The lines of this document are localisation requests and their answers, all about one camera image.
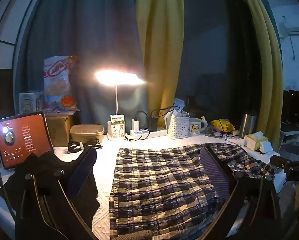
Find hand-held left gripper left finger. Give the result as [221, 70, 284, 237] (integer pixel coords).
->
[15, 146, 100, 240]

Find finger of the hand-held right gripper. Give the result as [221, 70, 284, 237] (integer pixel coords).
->
[270, 155, 293, 172]

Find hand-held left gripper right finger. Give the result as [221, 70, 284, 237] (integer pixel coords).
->
[199, 146, 282, 240]

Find plaid pants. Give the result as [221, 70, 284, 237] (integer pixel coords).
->
[109, 142, 276, 240]

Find white folded tissue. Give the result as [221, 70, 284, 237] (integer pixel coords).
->
[259, 141, 273, 155]

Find yellow green tissue pack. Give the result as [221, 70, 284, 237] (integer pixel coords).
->
[244, 131, 269, 151]

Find black cloth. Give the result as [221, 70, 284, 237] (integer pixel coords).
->
[0, 152, 101, 240]

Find beige plastic container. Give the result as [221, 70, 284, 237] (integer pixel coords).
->
[70, 124, 104, 144]

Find white cream tube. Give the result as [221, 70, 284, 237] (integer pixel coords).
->
[223, 134, 247, 146]

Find white bear mug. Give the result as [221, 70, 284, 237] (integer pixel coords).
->
[189, 118, 208, 137]

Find yellow snack packet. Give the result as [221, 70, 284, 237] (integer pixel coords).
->
[211, 119, 236, 132]

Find cardboard box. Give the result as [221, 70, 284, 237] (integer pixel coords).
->
[45, 112, 74, 147]

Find steel thermos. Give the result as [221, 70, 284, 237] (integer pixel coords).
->
[239, 112, 257, 140]

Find dark shelf unit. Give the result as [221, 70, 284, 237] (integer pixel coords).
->
[281, 89, 299, 153]

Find white perforated basket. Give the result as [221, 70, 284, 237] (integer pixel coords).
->
[167, 116, 190, 140]

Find green white milk carton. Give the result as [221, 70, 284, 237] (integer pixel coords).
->
[110, 114, 126, 139]

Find tablet with red screen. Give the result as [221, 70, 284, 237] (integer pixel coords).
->
[0, 111, 54, 170]

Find white power strip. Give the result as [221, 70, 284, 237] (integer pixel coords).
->
[130, 127, 167, 138]

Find crumpled white tissue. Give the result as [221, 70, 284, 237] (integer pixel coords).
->
[173, 98, 190, 118]

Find small printed box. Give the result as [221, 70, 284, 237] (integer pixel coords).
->
[19, 91, 45, 115]

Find printed snack bag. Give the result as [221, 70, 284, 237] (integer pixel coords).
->
[43, 55, 79, 112]

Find brown knit cloth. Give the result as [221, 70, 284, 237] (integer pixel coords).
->
[136, 230, 153, 240]

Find white desk lamp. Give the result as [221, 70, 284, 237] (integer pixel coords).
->
[95, 70, 146, 140]

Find yellow curtain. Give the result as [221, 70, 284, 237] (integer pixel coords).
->
[236, 0, 283, 150]
[135, 0, 185, 128]

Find dark window pane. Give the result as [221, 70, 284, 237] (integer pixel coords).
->
[176, 0, 265, 130]

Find blue curtain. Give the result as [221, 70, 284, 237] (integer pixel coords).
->
[27, 0, 150, 133]

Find coiled black cable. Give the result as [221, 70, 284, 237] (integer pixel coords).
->
[68, 137, 103, 153]

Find long black charger cable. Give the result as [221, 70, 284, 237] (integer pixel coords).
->
[151, 106, 176, 117]

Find white charger black cable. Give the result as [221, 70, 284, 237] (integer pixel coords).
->
[135, 110, 150, 140]

